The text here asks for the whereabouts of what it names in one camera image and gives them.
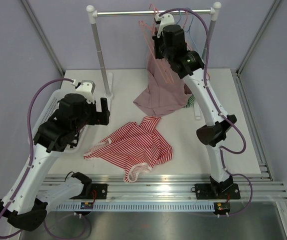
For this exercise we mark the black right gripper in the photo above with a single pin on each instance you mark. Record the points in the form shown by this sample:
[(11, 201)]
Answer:
[(157, 41)]

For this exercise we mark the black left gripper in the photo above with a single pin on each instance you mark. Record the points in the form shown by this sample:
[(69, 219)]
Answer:
[(99, 118)]

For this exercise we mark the mauve tank top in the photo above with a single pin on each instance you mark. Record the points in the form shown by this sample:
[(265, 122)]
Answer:
[(160, 98)]

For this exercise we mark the red white striped tank top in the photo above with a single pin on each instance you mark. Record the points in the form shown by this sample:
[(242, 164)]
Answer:
[(135, 147)]

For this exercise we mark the green white striped tank top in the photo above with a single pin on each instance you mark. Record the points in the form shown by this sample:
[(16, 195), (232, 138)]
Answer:
[(190, 102)]

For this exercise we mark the black white striped tank top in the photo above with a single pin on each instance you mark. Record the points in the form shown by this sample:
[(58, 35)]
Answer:
[(78, 138)]

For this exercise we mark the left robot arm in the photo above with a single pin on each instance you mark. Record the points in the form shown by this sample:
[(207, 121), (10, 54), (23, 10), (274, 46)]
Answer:
[(23, 207)]

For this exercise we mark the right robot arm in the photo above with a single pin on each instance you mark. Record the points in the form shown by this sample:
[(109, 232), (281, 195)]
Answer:
[(170, 45)]

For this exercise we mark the white metal clothes rack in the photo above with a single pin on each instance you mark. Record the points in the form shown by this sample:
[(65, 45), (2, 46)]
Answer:
[(93, 14)]

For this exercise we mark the white plastic basket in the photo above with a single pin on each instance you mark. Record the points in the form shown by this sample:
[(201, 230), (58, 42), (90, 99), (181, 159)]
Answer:
[(51, 107)]

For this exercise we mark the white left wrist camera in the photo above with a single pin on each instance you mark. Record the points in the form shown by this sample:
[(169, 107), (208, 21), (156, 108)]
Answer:
[(85, 88)]

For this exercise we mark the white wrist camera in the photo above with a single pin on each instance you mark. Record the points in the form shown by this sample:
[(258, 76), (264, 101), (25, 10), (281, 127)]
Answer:
[(162, 21), (85, 88)]

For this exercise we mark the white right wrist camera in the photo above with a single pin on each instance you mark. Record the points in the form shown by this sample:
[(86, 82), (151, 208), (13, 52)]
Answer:
[(162, 21)]

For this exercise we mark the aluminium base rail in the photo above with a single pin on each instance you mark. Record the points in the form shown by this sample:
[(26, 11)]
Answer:
[(171, 194)]

